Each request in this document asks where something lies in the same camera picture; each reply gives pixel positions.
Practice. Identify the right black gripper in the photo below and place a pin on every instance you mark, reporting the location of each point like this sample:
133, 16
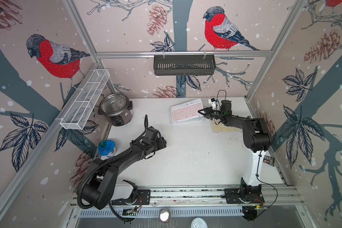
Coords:
209, 115

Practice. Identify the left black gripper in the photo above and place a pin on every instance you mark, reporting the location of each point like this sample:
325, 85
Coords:
162, 142

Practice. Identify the pink keyboard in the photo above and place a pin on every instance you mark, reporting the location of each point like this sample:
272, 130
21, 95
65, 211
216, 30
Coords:
186, 111

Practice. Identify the yellow keyboard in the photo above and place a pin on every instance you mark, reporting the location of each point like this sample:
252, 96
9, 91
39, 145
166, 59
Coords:
220, 128

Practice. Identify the green keyboard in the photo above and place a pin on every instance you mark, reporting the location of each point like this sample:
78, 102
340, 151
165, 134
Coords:
191, 121

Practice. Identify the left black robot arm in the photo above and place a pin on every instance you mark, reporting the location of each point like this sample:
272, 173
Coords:
99, 182

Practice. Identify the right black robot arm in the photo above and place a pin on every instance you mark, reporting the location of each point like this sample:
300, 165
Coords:
256, 137

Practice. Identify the blue lidded container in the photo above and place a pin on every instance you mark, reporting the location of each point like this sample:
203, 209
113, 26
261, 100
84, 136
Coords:
107, 148

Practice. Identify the steel rice cooker pot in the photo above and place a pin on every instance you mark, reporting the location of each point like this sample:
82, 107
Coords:
117, 108

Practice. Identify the purple candy bar wrapper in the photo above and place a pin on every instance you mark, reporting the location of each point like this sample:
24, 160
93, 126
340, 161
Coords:
269, 160

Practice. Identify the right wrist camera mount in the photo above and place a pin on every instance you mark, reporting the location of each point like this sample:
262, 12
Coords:
213, 103

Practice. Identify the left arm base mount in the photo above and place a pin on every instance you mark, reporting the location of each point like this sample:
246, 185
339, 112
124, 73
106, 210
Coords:
142, 198

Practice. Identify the black hanging wall basket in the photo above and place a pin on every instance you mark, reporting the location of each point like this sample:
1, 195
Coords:
184, 65

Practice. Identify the white wire mesh shelf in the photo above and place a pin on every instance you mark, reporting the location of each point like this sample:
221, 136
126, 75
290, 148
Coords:
81, 109

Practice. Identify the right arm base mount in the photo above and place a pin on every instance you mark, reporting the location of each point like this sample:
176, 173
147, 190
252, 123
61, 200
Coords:
236, 196

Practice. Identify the aluminium rail track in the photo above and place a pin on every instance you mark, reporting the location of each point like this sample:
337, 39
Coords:
188, 196

